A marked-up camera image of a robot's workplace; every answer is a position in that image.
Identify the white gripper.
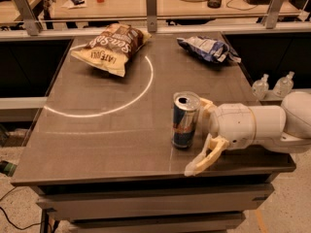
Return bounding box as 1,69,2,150
184,98,256,177

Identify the Red Bull can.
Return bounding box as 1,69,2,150
172,91,201,149

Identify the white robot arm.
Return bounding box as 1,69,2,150
185,92,311,177

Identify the blue chip bag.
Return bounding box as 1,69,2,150
177,36,241,63

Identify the brown chip bag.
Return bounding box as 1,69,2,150
71,23,152,77

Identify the clear plastic bottle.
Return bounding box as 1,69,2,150
273,71,294,98
252,74,269,100

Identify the lower table drawer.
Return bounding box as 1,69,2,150
69,212,245,233

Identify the table drawer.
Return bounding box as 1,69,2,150
69,212,245,233
38,183,274,221

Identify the black mesh pen cup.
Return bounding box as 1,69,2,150
207,0,223,9

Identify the upper table drawer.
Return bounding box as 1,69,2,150
38,183,274,221

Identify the black cable on desk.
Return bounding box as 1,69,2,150
225,0,260,12

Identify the metal rail bracket middle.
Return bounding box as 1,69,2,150
146,0,157,32

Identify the metal rail bracket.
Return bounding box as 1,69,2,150
146,0,157,32
263,0,285,29
13,0,42,36

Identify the metal rail bracket right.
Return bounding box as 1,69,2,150
263,0,285,29

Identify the metal rail bracket left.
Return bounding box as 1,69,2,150
13,0,42,36

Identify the black floor cable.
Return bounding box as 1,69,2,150
0,186,45,231

